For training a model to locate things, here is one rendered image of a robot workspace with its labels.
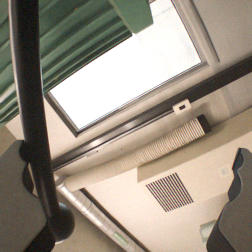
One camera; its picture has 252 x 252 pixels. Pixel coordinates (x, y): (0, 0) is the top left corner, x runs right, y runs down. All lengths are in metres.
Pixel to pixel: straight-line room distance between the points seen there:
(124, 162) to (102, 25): 1.56
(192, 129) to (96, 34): 1.43
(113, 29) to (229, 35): 1.48
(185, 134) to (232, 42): 0.78
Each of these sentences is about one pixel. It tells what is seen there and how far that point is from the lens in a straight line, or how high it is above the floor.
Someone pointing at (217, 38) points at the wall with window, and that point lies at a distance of 1.61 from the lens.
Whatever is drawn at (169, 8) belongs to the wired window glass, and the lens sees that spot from 1.59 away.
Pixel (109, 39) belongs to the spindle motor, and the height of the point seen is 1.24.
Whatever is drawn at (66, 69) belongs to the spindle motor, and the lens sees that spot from 0.21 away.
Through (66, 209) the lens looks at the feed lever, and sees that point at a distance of 0.17.
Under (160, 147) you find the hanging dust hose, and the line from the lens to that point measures 1.60.
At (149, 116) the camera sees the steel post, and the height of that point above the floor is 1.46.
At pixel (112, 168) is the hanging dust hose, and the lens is 1.74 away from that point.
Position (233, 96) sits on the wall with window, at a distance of 1.77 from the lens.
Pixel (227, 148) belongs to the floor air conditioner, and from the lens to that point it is 1.61.
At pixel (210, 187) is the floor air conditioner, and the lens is 1.83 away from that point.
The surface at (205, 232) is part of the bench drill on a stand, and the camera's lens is 2.17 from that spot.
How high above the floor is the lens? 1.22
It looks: 17 degrees up
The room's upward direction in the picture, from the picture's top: 117 degrees counter-clockwise
